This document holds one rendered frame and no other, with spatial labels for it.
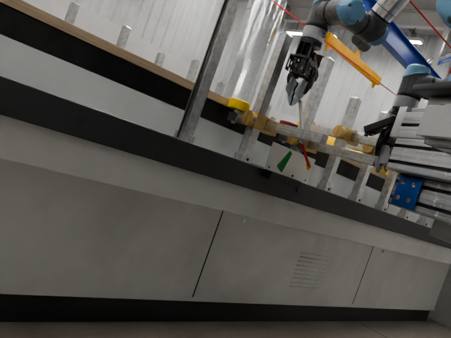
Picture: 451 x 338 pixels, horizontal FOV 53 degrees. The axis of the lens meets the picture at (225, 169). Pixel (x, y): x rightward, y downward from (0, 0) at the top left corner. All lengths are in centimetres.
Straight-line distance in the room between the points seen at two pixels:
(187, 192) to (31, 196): 45
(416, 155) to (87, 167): 84
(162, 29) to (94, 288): 875
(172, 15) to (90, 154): 905
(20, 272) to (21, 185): 27
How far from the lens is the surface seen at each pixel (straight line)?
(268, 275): 217
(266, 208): 168
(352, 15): 146
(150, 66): 149
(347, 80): 1252
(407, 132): 131
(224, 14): 139
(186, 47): 1050
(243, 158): 150
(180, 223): 171
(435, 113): 106
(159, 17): 1001
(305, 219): 187
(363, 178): 210
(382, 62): 1228
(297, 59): 151
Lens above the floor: 70
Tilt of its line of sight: 2 degrees down
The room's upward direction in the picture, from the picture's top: 19 degrees clockwise
